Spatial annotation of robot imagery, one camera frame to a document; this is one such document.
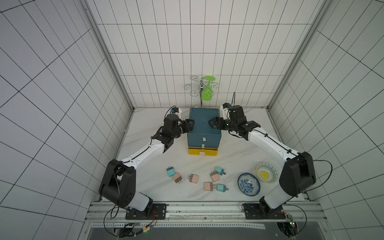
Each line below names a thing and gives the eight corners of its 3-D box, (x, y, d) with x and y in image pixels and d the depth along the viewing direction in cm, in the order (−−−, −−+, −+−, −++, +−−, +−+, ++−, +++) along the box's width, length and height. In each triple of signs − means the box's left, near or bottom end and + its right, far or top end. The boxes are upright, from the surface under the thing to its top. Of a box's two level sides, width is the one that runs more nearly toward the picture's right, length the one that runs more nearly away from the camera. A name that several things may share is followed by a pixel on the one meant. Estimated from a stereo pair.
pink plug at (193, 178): (187, 183, 84) (187, 182, 82) (187, 175, 87) (187, 174, 85) (198, 183, 84) (198, 182, 82) (198, 175, 87) (198, 174, 85)
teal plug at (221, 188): (217, 192, 80) (217, 190, 78) (216, 185, 83) (217, 184, 80) (227, 192, 80) (228, 190, 78) (226, 185, 83) (227, 184, 80)
